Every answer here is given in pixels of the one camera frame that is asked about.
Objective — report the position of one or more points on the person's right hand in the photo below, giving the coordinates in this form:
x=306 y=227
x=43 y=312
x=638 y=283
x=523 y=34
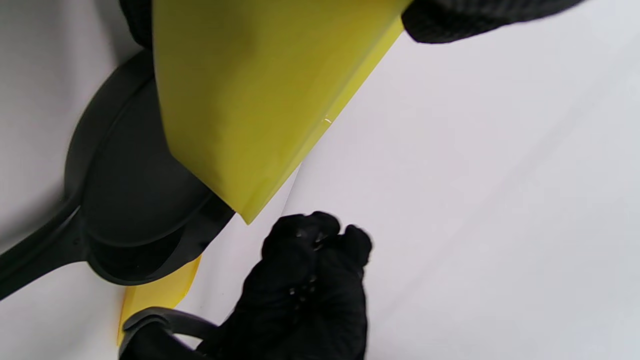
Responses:
x=310 y=300

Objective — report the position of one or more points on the person's left hand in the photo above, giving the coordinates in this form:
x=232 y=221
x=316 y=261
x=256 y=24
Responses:
x=475 y=17

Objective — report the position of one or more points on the yellow container lid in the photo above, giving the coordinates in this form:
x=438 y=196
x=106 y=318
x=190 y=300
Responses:
x=157 y=295

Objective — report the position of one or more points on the black cast iron frying pan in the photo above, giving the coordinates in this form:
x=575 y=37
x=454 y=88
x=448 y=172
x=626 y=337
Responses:
x=135 y=190

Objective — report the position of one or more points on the yellow plastic container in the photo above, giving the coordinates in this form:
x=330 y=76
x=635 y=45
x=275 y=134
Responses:
x=250 y=100

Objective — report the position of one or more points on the white grey right controller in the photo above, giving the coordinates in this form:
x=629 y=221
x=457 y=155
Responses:
x=155 y=330

